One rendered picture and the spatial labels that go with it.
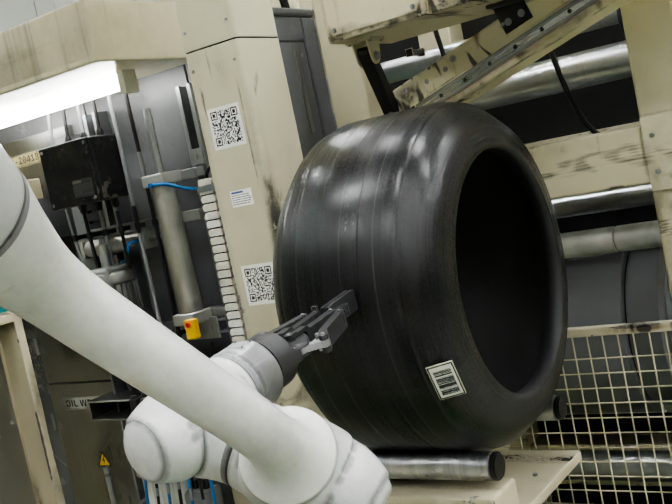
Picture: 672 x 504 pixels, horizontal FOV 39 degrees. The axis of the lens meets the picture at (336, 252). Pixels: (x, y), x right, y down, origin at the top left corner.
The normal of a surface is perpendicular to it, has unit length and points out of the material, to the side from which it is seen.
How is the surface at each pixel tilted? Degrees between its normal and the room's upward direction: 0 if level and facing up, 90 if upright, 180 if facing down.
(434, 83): 90
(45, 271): 127
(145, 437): 85
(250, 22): 90
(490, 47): 90
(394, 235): 69
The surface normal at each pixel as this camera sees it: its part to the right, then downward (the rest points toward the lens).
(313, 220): -0.57, -0.33
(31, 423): -0.54, 0.18
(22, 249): 0.88, 0.44
